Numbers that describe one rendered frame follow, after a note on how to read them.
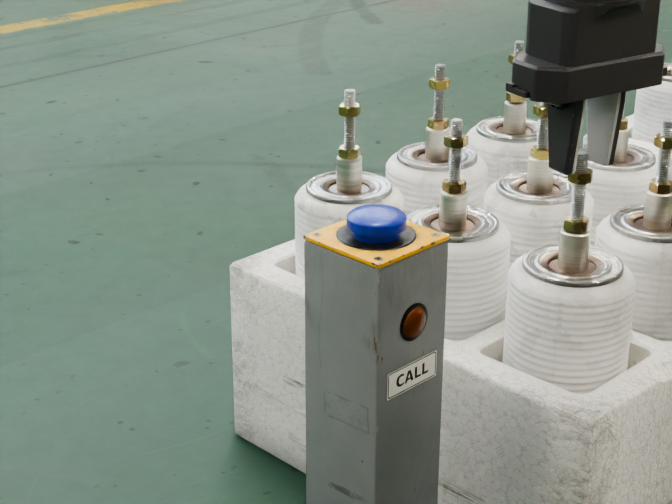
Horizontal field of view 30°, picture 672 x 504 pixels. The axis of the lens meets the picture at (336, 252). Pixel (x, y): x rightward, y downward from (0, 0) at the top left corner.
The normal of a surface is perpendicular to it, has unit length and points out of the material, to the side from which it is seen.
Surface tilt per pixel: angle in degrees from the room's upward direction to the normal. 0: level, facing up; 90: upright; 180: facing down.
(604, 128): 90
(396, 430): 90
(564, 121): 90
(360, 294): 90
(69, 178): 0
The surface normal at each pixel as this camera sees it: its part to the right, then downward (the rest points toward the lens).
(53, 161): 0.00, -0.92
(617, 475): 0.71, 0.28
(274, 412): -0.70, 0.28
